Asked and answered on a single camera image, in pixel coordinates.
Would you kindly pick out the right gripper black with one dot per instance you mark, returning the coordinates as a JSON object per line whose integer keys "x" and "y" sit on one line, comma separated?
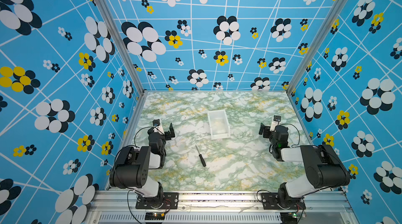
{"x": 266, "y": 130}

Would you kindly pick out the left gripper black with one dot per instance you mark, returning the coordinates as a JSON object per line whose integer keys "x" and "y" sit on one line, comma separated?
{"x": 166, "y": 132}

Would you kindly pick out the black handled screwdriver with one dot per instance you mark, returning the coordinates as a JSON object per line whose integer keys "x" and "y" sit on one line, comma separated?
{"x": 201, "y": 157}

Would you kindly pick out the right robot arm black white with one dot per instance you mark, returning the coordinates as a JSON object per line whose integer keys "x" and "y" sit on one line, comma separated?
{"x": 323, "y": 168}

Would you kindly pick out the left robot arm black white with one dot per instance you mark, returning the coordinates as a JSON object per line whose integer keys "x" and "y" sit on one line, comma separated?
{"x": 132, "y": 164}

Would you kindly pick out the white plastic bin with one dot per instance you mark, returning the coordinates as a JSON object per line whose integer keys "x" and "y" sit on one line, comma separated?
{"x": 218, "y": 124}

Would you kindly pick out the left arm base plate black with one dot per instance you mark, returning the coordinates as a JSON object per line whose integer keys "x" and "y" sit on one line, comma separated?
{"x": 167, "y": 201}

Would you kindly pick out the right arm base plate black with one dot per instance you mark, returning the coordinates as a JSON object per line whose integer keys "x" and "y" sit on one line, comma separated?
{"x": 273, "y": 201}

